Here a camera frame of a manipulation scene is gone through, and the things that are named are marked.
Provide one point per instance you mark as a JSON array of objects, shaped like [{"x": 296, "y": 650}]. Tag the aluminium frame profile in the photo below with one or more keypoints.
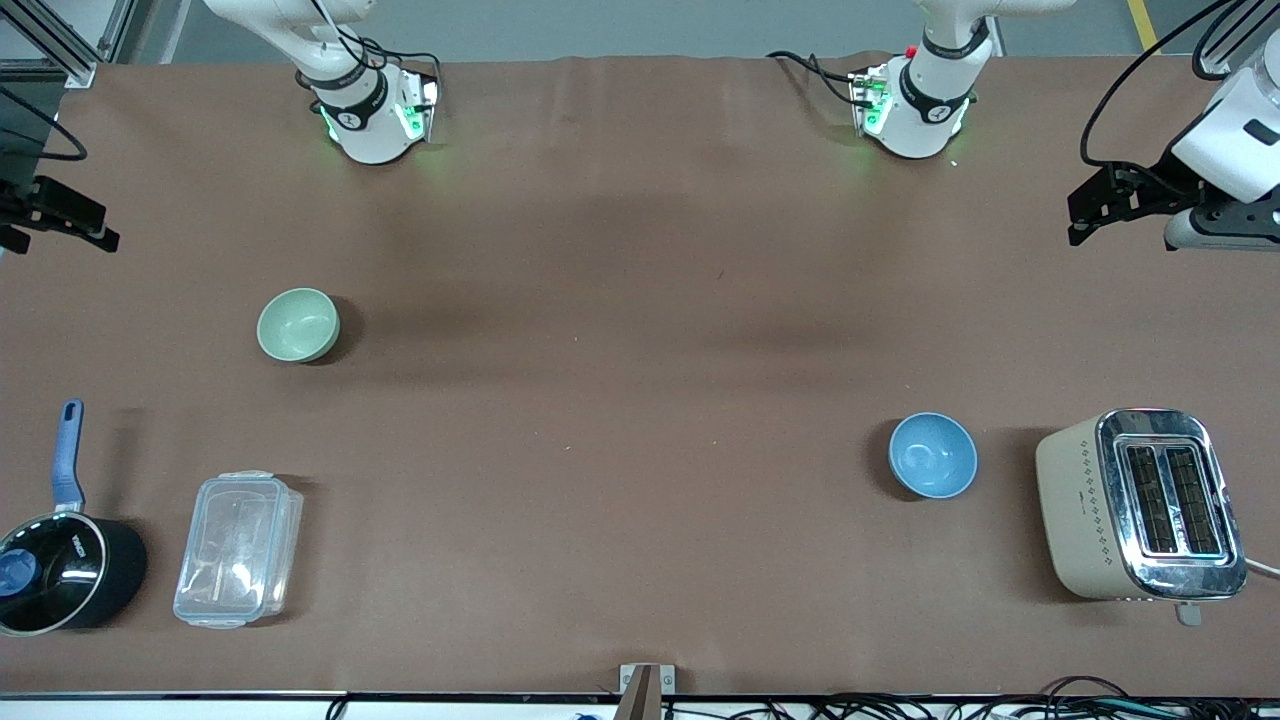
[
  {"x": 1215, "y": 62},
  {"x": 60, "y": 50}
]

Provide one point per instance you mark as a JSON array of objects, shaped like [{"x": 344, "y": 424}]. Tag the blue bowl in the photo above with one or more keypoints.
[{"x": 932, "y": 455}]

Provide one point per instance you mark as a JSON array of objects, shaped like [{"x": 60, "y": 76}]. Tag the beige and chrome toaster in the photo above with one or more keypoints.
[{"x": 1085, "y": 510}]

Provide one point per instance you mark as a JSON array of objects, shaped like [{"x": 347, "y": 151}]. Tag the green bowl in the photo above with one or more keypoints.
[{"x": 297, "y": 325}]

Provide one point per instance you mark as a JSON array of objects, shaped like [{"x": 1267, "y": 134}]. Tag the metal table edge bracket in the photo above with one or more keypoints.
[{"x": 645, "y": 690}]

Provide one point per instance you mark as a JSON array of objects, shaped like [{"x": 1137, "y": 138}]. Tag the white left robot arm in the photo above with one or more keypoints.
[{"x": 920, "y": 115}]

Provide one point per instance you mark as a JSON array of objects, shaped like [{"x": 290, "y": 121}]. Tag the glass lid with blue knob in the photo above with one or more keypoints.
[{"x": 55, "y": 575}]

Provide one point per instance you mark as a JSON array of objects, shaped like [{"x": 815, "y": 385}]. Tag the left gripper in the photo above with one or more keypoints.
[{"x": 1158, "y": 182}]

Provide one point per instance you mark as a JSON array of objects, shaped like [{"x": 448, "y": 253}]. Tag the clear plastic food container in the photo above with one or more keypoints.
[{"x": 235, "y": 550}]

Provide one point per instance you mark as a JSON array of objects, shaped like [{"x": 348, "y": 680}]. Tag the green lit connector box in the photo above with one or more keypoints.
[
  {"x": 868, "y": 100},
  {"x": 418, "y": 105}
]

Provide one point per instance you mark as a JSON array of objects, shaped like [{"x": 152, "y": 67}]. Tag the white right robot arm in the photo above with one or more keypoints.
[{"x": 365, "y": 125}]

